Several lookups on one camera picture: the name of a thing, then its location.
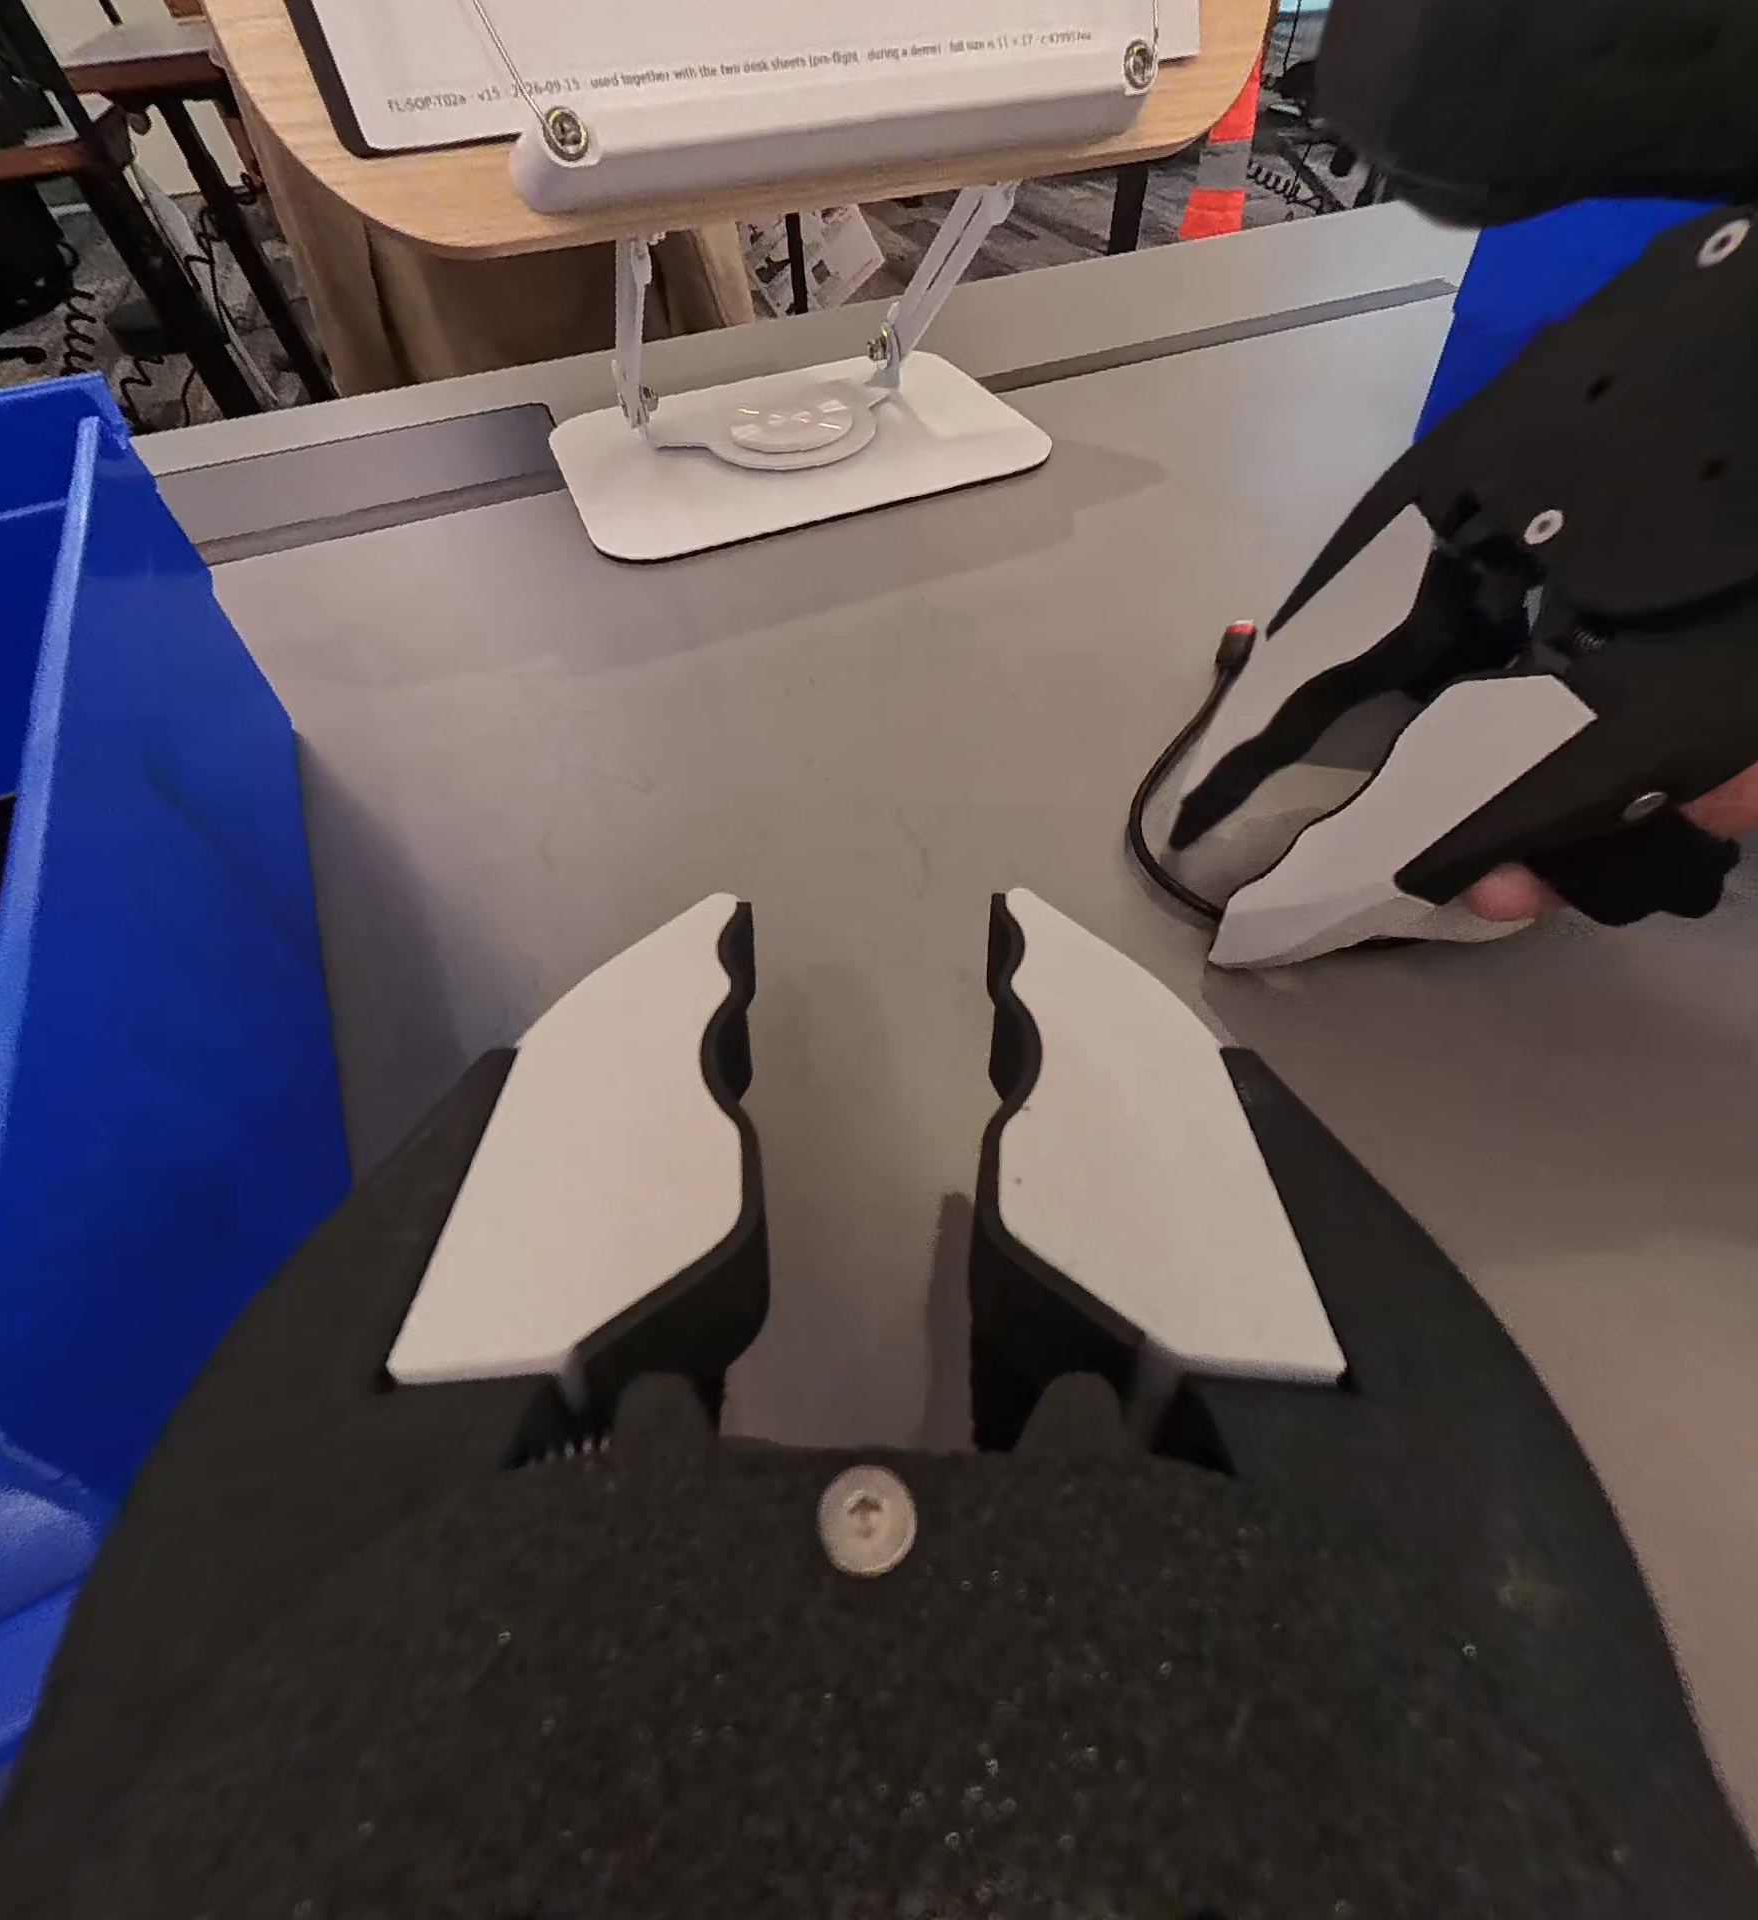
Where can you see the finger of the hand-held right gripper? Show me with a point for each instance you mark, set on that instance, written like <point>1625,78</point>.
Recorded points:
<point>1314,660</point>
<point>1420,795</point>

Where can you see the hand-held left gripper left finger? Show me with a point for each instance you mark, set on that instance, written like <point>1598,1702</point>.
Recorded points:
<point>578,1184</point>

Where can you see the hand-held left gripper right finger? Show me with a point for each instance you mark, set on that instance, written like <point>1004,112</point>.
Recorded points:
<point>1165,1184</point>

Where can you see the blue storage bin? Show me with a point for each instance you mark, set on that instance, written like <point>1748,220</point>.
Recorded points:
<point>1539,286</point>
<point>142,898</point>

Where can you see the orange cone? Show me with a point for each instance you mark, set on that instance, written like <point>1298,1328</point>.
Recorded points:
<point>1223,165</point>

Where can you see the printed floor sheet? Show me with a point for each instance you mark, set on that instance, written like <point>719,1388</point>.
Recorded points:
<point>820,254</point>

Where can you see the beige curtain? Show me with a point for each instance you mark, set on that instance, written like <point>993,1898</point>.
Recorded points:
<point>413,316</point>

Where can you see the brown office desk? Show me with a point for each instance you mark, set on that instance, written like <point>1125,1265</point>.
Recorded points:
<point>10,156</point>

